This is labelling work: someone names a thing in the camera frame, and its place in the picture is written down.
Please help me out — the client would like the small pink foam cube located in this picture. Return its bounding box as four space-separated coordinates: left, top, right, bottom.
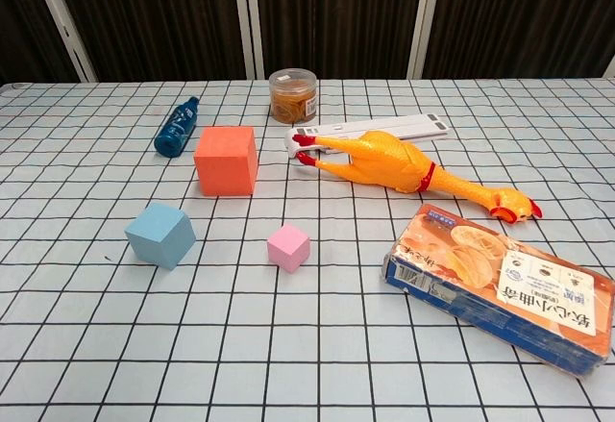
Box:
266 223 311 274

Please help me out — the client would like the medium blue foam cube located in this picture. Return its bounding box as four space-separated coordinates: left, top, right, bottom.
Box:
124 202 197 270

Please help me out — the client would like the yellow rubber chicken toy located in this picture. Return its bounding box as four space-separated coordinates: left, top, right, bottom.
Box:
291 130 543 225

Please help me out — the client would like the large orange foam cube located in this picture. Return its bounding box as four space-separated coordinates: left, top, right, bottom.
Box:
193 125 260 198

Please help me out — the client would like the clear jar of rubber bands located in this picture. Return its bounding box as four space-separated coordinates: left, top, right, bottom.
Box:
268 68 320 124

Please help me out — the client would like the dark blue spray bottle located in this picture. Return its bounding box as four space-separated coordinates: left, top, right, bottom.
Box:
154 96 201 159

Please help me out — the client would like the checkered white tablecloth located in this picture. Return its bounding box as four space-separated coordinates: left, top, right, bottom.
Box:
0 77 615 422

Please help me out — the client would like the orange biscuit box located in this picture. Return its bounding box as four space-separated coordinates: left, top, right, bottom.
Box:
381 203 615 379

